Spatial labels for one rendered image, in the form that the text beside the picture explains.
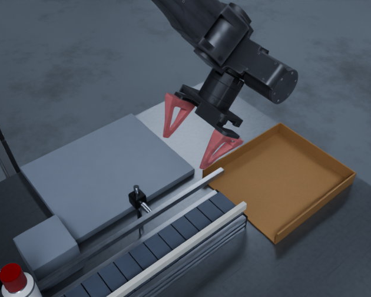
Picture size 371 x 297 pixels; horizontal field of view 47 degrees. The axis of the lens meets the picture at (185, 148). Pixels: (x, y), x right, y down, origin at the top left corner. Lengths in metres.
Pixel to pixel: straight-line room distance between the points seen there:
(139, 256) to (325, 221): 0.46
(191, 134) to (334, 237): 0.49
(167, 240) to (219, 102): 0.39
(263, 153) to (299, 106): 1.59
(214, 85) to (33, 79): 2.50
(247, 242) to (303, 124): 1.70
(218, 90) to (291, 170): 0.56
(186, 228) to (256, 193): 0.23
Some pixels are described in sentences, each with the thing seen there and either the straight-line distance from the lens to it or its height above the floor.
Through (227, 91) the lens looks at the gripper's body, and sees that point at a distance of 0.68.
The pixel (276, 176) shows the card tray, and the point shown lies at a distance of 1.16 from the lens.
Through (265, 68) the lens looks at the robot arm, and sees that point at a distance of 0.62.
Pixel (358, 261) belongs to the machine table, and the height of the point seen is 0.83.
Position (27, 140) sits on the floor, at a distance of 2.62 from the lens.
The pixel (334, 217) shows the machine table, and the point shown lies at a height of 0.83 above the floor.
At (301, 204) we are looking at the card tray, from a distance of 1.12.
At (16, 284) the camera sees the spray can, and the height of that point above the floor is 1.07.
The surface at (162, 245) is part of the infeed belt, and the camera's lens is 0.95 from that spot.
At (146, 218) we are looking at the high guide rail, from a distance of 0.89.
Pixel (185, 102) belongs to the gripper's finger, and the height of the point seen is 1.22.
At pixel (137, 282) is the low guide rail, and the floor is 0.91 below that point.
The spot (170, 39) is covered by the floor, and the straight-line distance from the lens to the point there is 3.38.
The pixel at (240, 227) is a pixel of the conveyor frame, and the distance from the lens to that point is 1.02.
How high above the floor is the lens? 1.68
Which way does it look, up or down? 44 degrees down
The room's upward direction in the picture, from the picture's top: straight up
